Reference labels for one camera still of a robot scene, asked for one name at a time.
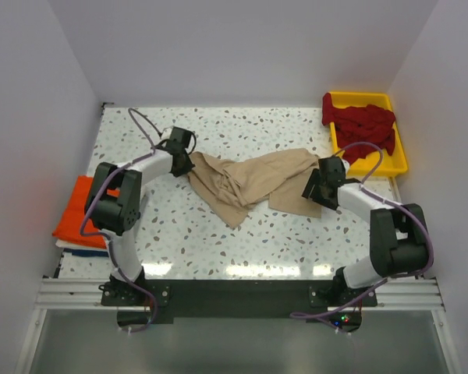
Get beige t shirt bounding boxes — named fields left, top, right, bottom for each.
left=188, top=148, right=321, bottom=228

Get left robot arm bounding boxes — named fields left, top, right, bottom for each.
left=79, top=127, right=197, bottom=305

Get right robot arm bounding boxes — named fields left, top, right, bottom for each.
left=303, top=156, right=434, bottom=306

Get yellow plastic tray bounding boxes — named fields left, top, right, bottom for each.
left=325, top=92, right=408, bottom=177

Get dark red t shirt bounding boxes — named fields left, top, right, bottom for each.
left=321, top=92, right=396, bottom=164

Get orange folded t shirt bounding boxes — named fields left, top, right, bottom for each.
left=52, top=175, right=106, bottom=250

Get blue folded t shirt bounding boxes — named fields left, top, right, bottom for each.
left=66, top=249, right=109, bottom=258

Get white folded t shirt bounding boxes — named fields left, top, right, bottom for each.
left=55, top=239, right=107, bottom=252

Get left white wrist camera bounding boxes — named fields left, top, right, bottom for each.
left=160, top=126, right=174, bottom=140

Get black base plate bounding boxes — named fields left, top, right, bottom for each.
left=98, top=279, right=378, bottom=326

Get aluminium frame rail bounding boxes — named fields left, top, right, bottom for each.
left=34, top=278, right=445, bottom=311

